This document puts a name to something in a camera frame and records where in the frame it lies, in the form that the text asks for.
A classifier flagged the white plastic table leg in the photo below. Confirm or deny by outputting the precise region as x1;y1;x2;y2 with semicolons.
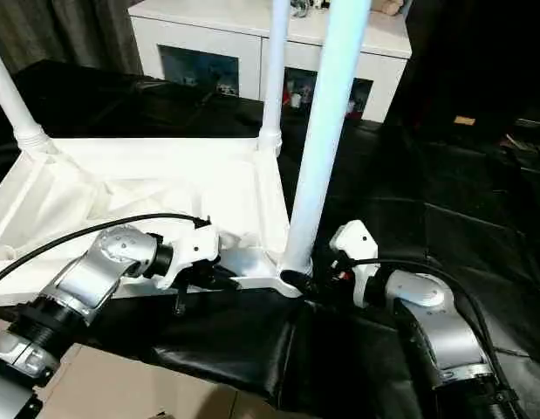
0;38;51;156
279;0;373;277
256;0;292;156

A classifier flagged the black work mat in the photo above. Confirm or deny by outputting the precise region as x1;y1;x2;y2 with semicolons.
0;59;540;419

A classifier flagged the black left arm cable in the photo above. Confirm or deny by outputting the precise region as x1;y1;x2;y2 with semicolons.
0;212;213;291

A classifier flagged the small grey object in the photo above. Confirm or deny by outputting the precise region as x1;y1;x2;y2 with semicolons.
291;0;319;18

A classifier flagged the white cabinet with glass doors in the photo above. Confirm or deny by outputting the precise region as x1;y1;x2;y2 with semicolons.
130;0;414;123

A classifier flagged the grey curtain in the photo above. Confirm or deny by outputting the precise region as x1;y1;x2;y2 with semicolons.
0;0;145;78

